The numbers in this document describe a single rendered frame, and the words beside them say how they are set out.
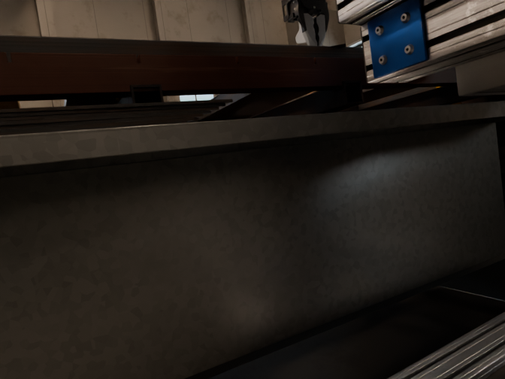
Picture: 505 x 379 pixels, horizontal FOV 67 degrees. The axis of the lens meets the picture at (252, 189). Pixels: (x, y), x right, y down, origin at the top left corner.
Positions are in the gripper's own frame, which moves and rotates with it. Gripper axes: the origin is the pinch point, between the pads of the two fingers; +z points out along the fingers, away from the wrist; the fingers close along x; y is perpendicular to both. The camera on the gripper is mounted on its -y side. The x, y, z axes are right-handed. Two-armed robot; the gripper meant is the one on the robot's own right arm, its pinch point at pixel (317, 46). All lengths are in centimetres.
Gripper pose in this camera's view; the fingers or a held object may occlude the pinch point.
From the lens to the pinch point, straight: 98.3
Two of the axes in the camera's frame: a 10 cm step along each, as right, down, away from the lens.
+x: -8.8, 1.5, -4.6
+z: 1.4, 9.9, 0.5
